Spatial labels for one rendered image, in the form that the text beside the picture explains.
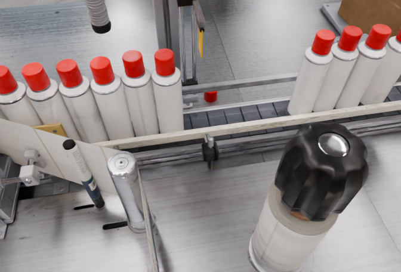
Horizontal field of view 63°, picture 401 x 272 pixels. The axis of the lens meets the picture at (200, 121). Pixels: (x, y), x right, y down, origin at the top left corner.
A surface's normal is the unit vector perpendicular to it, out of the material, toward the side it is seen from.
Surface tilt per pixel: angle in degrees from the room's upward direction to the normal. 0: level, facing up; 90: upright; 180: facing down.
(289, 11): 0
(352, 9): 90
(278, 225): 92
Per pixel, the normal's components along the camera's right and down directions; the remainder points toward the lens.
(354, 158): 0.12, -0.54
